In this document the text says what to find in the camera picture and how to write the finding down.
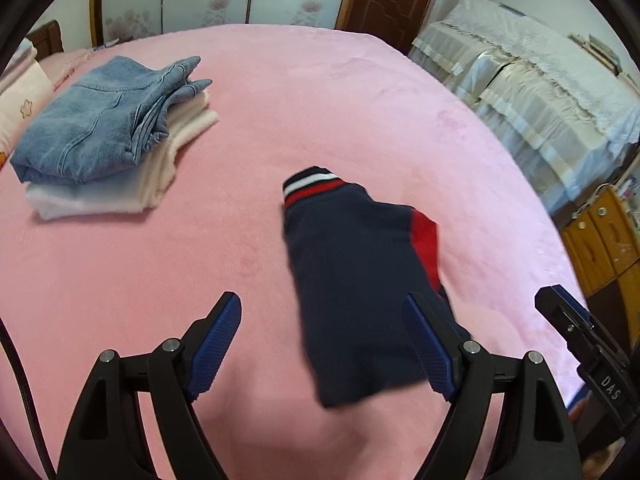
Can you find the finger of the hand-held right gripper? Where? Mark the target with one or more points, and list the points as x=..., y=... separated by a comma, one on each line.
x=562, y=310

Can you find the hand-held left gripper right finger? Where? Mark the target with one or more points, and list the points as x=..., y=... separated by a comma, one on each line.
x=427, y=342

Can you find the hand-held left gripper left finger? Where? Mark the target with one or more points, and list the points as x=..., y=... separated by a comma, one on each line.
x=217, y=340

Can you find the red and navy varsity jacket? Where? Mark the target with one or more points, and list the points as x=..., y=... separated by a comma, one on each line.
x=360, y=270

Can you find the wooden cabinet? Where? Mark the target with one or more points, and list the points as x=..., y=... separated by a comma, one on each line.
x=600, y=245

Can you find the folded white fleece garment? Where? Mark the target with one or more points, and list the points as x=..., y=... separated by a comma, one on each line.
x=150, y=185

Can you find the sofa with lace cover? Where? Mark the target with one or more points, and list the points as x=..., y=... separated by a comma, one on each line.
x=540, y=95

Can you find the pink blanket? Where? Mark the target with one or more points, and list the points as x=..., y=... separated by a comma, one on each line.
x=300, y=110

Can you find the folded blue jeans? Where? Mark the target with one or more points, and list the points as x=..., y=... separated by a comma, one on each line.
x=100, y=120

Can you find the stack of books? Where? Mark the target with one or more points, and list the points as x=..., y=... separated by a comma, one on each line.
x=600, y=52

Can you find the cream floral pillow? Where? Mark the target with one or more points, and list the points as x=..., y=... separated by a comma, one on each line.
x=22, y=105

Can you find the wooden headboard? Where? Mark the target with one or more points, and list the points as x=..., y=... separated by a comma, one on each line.
x=47, y=40

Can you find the brown wooden door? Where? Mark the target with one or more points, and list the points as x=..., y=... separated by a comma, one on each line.
x=385, y=0

